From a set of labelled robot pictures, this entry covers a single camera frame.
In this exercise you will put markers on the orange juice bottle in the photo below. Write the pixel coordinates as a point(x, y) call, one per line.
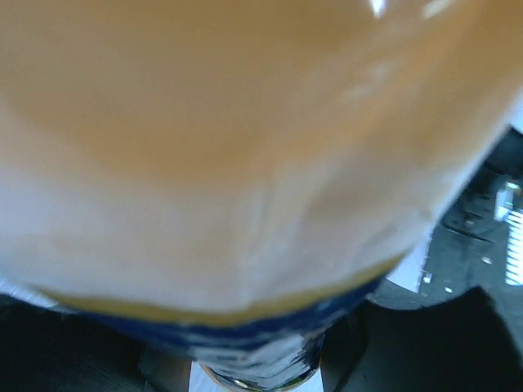
point(225, 179)

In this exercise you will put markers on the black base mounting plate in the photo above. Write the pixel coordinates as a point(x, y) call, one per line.
point(469, 245)

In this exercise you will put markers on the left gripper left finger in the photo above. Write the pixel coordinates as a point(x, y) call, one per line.
point(46, 351)

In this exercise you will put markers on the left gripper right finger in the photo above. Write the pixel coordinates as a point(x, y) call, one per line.
point(460, 345)

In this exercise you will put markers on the slotted cable duct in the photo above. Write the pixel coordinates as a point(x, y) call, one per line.
point(514, 263)

